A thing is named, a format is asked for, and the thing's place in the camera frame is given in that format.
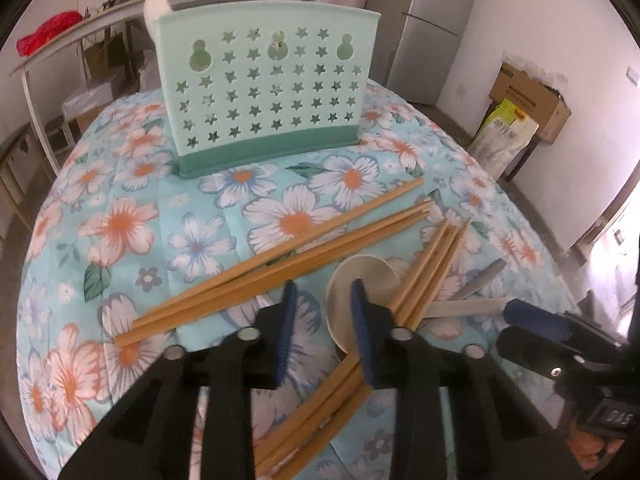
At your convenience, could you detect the cardboard box by wall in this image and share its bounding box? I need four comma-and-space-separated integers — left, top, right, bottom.
489, 63, 572, 144

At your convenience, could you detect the person right hand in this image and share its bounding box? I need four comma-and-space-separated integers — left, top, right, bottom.
565, 425, 625, 474

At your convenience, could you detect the floral blue tablecloth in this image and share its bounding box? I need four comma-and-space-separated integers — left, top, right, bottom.
16, 84, 575, 479

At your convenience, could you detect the silver refrigerator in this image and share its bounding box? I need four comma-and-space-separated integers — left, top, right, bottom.
367, 0, 474, 105

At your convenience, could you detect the white spoon in holder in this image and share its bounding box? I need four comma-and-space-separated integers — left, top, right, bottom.
143, 0, 174, 42

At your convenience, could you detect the teal plastic utensil holder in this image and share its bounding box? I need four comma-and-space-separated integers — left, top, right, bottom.
154, 0, 380, 179

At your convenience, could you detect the wooden chopstick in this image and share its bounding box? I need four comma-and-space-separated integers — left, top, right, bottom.
113, 198, 435, 340
254, 221, 461, 476
267, 221, 470, 479
255, 221, 464, 479
113, 208, 433, 348
132, 177, 424, 328

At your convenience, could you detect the yellow green bag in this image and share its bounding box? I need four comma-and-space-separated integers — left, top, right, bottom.
469, 99, 539, 180

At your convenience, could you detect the red plastic bag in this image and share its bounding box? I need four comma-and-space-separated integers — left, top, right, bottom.
15, 11, 84, 58

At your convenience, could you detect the grey spoon handle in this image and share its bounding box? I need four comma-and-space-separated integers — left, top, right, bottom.
450, 259, 506, 300

